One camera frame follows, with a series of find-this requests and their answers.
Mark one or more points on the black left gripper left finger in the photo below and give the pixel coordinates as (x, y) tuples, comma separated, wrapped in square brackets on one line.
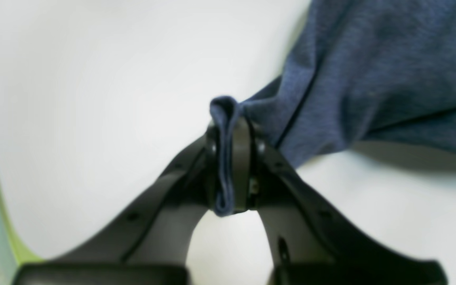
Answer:
[(148, 242)]

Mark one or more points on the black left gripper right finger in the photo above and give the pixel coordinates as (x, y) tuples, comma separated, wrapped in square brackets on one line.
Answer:
[(312, 243)]

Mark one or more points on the navy blue T-shirt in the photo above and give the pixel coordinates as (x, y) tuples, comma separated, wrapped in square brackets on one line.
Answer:
[(361, 70)]

